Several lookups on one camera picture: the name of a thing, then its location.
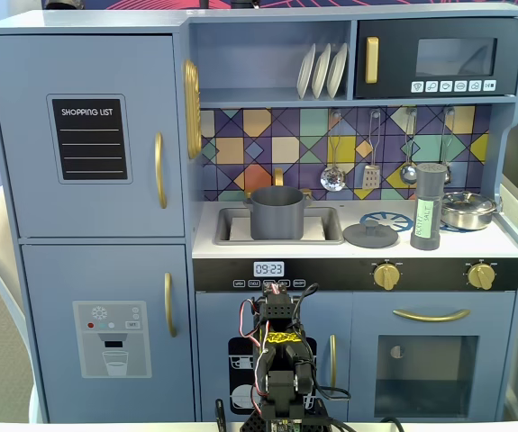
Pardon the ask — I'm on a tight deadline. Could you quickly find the gray toy sink basin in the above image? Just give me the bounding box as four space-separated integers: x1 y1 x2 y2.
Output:
213 205 345 247

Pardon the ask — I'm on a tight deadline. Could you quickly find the steel serving spoon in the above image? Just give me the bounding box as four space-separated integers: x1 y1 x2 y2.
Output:
438 107 456 185

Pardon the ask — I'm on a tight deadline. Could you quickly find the gold stove knob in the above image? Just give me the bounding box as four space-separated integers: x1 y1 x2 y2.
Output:
467 263 495 292
372 263 402 292

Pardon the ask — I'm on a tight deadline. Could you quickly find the blue dishwasher door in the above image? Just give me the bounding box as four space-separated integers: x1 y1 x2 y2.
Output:
195 292 353 422

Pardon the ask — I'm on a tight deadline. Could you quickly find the shiny steel pot with lid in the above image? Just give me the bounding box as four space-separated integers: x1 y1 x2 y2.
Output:
438 190 503 231

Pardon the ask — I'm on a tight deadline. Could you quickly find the gray plastic pot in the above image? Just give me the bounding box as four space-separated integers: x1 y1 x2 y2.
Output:
243 185 313 241

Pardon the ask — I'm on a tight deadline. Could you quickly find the black toy microwave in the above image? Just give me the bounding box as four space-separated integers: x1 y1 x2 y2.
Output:
354 17 518 100

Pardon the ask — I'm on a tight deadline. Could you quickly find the steel skimmer spoon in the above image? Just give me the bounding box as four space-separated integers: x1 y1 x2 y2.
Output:
320 110 348 193

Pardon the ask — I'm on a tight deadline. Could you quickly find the digital clock display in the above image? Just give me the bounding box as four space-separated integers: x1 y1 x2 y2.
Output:
252 261 286 278

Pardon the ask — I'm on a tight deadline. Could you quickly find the gray round pot lid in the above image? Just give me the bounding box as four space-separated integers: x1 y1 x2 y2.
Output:
342 220 400 249

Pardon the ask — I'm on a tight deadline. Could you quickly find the gold curved oven handle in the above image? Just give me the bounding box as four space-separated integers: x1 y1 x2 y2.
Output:
392 308 471 323

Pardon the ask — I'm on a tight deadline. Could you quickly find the blue freezer door with dispenser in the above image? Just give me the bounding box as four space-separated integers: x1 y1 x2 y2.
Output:
20 244 195 423

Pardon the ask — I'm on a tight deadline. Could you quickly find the black camera cable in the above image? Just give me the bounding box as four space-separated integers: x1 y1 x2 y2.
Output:
290 283 353 402

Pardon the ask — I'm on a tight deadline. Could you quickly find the blue oven door with window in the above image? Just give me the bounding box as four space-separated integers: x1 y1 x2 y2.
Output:
350 291 517 422

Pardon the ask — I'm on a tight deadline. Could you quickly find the small black upright post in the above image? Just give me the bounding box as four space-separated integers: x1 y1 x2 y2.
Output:
214 398 228 432

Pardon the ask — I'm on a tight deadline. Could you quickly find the gold toy faucet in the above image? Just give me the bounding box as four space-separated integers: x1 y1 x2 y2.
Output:
243 167 314 202

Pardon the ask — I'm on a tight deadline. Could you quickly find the steel ladle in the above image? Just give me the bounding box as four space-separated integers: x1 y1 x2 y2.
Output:
398 107 420 185

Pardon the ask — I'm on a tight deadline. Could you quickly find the gold freezer door handle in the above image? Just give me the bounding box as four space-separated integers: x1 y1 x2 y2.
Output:
163 272 178 338

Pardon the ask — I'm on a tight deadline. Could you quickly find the steel slotted spatula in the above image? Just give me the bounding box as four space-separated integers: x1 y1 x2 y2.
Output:
360 109 382 191

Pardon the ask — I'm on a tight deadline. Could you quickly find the gold toy wall phone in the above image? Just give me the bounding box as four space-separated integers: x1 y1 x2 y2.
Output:
181 58 203 160

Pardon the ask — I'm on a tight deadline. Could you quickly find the white toy plate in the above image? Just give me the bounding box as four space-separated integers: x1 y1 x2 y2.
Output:
311 43 332 100
325 42 349 99
296 43 317 100

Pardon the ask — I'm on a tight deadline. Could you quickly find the gold fridge door handle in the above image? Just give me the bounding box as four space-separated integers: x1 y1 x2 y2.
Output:
153 131 168 210

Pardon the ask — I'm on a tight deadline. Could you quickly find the gold microwave handle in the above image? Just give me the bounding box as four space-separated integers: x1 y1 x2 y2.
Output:
365 36 380 86

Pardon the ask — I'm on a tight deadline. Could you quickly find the blue wooden toy kitchen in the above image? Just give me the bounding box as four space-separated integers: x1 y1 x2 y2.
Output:
0 4 518 424

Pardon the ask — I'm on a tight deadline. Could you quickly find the gold dishwasher handle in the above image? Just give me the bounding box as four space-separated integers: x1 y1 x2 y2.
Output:
328 334 339 397

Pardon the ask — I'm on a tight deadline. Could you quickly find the black shopping list chalkboard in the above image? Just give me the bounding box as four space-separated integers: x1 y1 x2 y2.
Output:
45 93 133 185

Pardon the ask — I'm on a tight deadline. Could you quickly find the tall blue fridge door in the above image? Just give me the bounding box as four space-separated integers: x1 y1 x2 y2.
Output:
0 34 186 239

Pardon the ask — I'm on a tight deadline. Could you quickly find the gray salt shaker green label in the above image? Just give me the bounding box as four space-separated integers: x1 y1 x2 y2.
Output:
410 162 447 251

